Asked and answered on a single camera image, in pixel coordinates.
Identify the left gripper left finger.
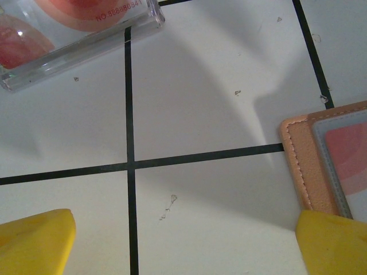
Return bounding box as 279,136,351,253
0,208,77,275

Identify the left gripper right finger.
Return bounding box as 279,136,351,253
295,210,367,275

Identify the clear acrylic card holder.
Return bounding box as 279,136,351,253
0,0,166,93

